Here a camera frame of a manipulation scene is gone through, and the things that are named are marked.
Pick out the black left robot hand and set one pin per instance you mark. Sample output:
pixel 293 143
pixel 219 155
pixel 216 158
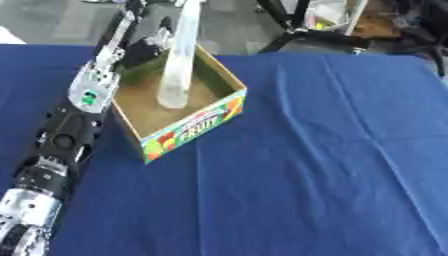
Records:
pixel 137 50

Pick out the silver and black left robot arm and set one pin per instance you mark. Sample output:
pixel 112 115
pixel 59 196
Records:
pixel 69 133

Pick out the cardboard box with fruit print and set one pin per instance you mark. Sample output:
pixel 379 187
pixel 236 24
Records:
pixel 192 126

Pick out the white object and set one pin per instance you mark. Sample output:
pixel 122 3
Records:
pixel 8 37

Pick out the black tripod stand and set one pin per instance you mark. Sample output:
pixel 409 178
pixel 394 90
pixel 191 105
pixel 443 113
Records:
pixel 281 17

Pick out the white container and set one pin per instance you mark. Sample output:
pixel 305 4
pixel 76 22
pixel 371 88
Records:
pixel 330 14

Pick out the black bag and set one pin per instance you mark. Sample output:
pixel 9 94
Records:
pixel 424 28

